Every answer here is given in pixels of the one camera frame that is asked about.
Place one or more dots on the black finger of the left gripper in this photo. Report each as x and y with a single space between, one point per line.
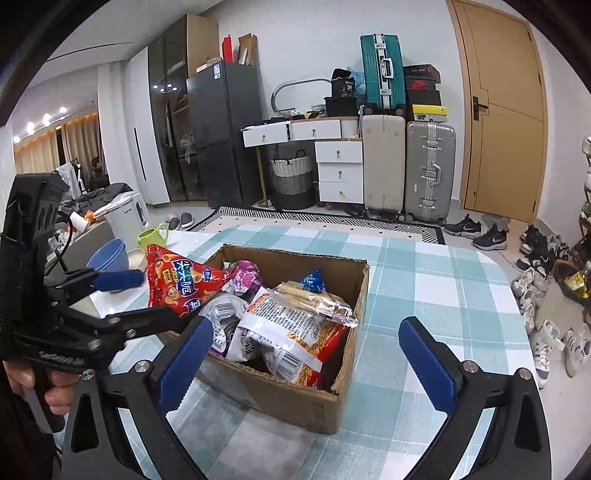
143 322

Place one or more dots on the person's left hand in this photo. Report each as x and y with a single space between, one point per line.
58 396

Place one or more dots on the cardboard SF Express box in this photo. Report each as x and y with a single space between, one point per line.
250 384

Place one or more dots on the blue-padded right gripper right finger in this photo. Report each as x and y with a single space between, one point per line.
516 445

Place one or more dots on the beige suitcase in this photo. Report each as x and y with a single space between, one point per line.
384 162

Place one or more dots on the red triangular snack bag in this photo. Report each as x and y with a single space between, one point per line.
179 283

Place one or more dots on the white chip bag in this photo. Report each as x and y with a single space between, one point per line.
295 346

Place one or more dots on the silver aluminium suitcase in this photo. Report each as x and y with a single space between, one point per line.
430 165

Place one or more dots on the dark glass cabinet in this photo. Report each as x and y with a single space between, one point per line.
172 57

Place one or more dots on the woven laundry basket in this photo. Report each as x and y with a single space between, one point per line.
292 181

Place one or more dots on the teal suitcase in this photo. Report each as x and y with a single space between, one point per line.
384 73

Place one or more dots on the white drawer desk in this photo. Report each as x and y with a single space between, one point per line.
338 146

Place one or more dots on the black refrigerator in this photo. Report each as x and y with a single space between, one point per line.
223 99

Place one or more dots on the blue plastic bowl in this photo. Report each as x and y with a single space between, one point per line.
110 257

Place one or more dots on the green watering can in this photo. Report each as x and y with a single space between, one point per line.
157 236

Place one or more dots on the black sneaker pair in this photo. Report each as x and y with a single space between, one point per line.
491 240

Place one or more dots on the wooden door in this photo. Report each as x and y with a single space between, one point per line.
506 120

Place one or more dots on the stack of shoe boxes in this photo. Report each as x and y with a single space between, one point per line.
424 102

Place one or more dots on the white sneakers pile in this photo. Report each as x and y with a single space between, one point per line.
556 312

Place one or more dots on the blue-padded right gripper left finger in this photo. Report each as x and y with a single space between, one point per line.
96 445

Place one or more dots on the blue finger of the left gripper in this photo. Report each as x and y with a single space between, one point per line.
115 280

